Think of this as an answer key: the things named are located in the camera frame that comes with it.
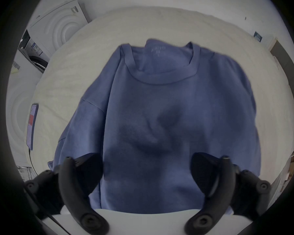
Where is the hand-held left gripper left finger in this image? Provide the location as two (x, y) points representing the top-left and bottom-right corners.
(23, 154), (110, 235)

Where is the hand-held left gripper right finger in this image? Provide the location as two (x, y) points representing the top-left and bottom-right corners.
(184, 152), (271, 235)

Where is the smartphone with red label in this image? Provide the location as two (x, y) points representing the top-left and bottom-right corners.
(26, 103), (39, 151)

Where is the blue sweatshirt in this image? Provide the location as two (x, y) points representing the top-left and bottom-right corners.
(48, 39), (261, 214)

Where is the white washing machine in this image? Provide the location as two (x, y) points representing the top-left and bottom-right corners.
(6, 49), (43, 167)
(27, 0), (92, 58)

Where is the bed with beige sheet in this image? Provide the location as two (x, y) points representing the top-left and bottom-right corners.
(24, 6), (294, 195)

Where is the black cable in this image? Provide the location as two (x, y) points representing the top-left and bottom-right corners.
(28, 147), (40, 178)

